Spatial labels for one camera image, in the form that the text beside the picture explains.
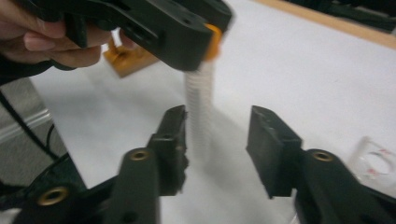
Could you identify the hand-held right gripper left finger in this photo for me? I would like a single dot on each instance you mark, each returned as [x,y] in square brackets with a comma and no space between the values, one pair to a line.
[137,186]

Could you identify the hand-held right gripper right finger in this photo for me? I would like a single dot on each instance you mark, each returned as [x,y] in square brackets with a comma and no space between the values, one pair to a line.
[280,155]

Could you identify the wooden test tube rack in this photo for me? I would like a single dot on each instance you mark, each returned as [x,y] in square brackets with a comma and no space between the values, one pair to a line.
[130,62]

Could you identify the clear plastic tube rack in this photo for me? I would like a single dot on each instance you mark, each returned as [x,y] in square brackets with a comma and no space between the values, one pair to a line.
[367,149]

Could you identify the white mat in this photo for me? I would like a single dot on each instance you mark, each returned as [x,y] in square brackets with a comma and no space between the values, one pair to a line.
[311,77]

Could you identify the black stand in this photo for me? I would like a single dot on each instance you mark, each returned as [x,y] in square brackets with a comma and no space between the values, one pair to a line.
[342,12]

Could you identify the grey metal floor rail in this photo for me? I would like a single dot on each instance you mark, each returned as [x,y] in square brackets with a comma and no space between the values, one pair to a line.
[40,116]

